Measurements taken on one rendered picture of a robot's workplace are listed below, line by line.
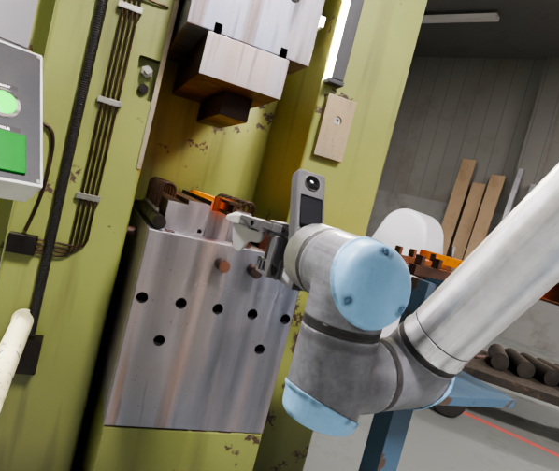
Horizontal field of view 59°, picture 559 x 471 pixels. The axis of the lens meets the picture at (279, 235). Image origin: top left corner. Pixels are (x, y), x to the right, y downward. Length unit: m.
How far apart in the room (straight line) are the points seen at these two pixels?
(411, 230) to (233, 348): 3.02
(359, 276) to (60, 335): 0.96
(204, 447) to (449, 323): 0.82
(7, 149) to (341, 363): 0.68
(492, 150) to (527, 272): 7.07
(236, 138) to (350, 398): 1.22
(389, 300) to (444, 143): 7.34
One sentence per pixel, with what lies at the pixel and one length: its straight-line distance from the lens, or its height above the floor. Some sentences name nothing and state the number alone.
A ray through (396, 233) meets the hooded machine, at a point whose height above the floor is 1.01.
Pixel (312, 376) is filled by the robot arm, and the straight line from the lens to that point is 0.55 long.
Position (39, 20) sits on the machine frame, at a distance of 1.75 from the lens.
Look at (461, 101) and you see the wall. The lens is 7.96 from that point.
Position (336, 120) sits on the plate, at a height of 1.29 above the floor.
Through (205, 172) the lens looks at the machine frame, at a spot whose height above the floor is 1.07.
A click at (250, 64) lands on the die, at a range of 1.19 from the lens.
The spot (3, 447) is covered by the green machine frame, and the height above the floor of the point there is 0.29.
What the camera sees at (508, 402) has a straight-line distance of 1.27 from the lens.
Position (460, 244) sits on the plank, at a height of 1.06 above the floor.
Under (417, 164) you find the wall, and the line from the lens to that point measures 7.91.
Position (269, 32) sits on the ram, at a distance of 1.22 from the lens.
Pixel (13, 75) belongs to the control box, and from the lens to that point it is 1.06.
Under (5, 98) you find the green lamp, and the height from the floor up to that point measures 1.10.
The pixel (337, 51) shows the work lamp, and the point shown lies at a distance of 1.40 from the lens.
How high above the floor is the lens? 1.04
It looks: 4 degrees down
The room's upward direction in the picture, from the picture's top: 14 degrees clockwise
